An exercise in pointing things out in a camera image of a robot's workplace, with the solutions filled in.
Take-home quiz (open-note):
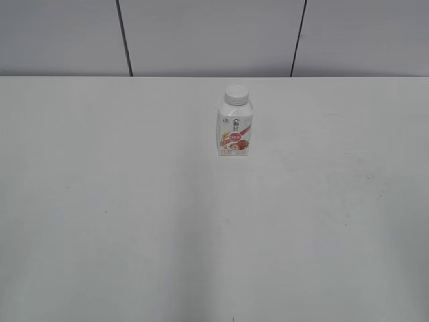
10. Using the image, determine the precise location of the white strawberry yogurt bottle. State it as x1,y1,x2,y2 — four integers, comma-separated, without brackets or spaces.
216,97,253,156

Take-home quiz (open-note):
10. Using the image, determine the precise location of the white plastic bottle cap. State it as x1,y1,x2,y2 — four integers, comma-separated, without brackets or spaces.
224,85,249,106

